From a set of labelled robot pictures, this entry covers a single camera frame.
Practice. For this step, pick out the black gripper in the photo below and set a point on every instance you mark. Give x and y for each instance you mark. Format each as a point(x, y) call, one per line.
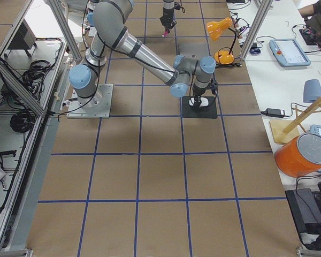
point(198, 93)
point(168, 14)

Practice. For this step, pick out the white computer mouse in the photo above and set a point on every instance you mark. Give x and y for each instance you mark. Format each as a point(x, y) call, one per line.
point(198, 102)

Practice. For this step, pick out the black mousepad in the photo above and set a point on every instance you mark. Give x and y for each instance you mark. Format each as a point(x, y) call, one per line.
point(209, 112)

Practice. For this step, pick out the orange desk lamp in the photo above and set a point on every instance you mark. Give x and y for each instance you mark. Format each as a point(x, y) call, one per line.
point(225, 55)

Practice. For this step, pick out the black power adapter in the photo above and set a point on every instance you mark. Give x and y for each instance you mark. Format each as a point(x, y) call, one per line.
point(271, 112)

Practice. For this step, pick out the wooden stand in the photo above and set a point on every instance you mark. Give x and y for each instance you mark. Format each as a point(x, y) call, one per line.
point(285, 130)

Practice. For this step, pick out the blue teach pendant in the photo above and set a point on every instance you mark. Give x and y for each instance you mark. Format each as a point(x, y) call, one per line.
point(288, 53)

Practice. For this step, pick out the grey blue curved object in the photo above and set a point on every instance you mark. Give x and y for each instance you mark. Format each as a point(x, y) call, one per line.
point(311, 91)

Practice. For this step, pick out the orange cylindrical container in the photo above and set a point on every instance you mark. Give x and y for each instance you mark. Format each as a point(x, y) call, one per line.
point(300, 156)

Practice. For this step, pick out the black box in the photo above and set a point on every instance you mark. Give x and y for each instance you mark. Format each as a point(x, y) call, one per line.
point(304, 210)

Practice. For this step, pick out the aluminium frame post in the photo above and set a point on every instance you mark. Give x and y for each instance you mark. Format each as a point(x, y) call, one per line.
point(257, 23)

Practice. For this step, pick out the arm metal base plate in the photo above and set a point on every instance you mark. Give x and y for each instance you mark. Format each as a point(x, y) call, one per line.
point(98, 107)

